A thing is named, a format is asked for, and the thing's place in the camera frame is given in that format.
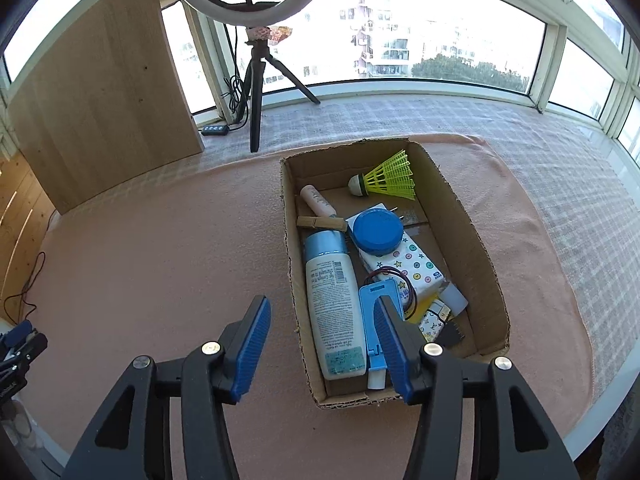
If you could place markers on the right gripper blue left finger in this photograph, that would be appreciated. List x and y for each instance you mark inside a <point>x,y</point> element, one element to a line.
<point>128,437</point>

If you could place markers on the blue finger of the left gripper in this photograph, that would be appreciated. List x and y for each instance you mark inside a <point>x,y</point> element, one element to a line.
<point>30,350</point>
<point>15,337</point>

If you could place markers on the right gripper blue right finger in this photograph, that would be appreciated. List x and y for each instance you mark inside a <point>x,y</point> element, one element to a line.
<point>514,437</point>

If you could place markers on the yellow black notepad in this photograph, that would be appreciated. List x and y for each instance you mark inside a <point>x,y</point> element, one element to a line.
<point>450,336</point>

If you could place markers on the patterned white lighter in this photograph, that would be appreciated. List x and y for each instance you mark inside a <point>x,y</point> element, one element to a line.
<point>434,320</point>

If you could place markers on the small white plastic cap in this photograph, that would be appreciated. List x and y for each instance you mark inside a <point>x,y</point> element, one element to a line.
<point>453,298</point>

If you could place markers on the white dotted tissue pack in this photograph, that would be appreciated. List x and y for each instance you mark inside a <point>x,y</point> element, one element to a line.
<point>408,257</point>

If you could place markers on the blue phone stand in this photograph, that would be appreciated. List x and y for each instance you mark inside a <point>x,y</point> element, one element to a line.
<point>369,296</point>

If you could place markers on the brown rubber band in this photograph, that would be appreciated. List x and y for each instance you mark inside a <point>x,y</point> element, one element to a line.
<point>407,292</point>

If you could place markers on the white sunscreen bottle blue cap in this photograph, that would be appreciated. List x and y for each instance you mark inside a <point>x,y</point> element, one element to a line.
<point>334,307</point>

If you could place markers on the wooden clothespin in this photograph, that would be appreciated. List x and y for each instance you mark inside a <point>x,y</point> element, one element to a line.
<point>322,223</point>

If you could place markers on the yellow plastic shuttlecock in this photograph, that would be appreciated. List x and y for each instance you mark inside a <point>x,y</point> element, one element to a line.
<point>393,177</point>

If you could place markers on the small pink tube grey cap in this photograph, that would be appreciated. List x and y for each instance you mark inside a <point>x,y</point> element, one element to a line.
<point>316,202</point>

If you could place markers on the green lip balm stick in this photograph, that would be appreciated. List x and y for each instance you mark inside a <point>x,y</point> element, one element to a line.
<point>376,379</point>

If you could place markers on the white usb charger plug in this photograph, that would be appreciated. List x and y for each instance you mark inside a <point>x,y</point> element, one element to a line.
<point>379,209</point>

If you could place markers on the left white gloved hand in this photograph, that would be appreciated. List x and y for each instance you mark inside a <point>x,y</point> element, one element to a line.
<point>17,425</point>

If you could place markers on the pine slat headboard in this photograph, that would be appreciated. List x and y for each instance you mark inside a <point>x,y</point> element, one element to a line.
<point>25,212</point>

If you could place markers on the large wooden board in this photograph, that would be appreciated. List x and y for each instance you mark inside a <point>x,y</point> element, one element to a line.
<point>99,102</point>

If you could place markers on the cardboard box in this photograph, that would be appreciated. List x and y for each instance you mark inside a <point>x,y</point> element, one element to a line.
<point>438,222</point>

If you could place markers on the black tripod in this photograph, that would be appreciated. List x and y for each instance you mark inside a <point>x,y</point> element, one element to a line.
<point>250,101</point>

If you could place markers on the black inline cable remote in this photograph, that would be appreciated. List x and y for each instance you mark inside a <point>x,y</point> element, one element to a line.
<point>215,130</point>

